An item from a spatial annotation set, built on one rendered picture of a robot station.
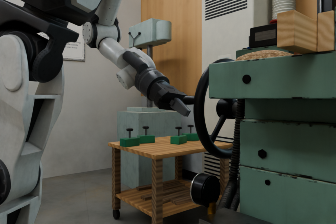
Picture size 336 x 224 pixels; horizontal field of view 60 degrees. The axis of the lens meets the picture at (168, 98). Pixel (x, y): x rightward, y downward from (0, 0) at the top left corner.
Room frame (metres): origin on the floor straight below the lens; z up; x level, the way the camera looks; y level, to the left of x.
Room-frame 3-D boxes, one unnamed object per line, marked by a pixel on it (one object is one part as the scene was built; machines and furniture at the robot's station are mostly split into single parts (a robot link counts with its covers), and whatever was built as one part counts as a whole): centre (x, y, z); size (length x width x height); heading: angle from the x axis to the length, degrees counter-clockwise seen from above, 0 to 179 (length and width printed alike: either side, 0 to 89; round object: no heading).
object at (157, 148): (2.00, -0.01, 0.32); 0.66 x 0.57 x 0.64; 128
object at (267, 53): (0.48, -0.16, 0.91); 0.10 x 0.07 x 0.02; 44
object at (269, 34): (0.72, -0.26, 0.99); 0.13 x 0.11 x 0.06; 134
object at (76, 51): (3.10, 1.19, 1.48); 0.64 x 0.02 x 0.46; 127
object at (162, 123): (2.88, 0.17, 0.79); 0.62 x 0.48 x 1.58; 35
